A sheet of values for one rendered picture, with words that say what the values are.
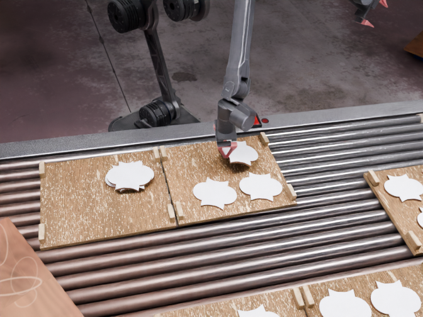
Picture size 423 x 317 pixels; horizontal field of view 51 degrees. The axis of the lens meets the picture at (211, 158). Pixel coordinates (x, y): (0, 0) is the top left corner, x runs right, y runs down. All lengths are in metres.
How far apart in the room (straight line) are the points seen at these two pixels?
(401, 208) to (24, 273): 1.20
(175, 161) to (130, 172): 0.18
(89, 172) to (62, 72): 2.22
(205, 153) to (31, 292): 0.77
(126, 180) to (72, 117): 1.83
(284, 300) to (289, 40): 3.24
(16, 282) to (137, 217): 0.41
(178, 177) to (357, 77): 2.68
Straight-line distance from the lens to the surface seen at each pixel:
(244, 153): 1.56
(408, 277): 1.50
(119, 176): 1.52
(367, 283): 1.43
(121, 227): 1.43
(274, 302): 1.32
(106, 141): 1.72
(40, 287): 1.24
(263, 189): 1.54
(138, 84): 3.54
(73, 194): 1.53
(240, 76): 1.38
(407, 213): 1.65
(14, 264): 1.29
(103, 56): 3.89
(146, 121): 2.68
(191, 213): 1.45
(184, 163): 1.60
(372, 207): 1.65
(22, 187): 1.63
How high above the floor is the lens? 2.09
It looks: 45 degrees down
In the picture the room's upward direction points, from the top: 6 degrees clockwise
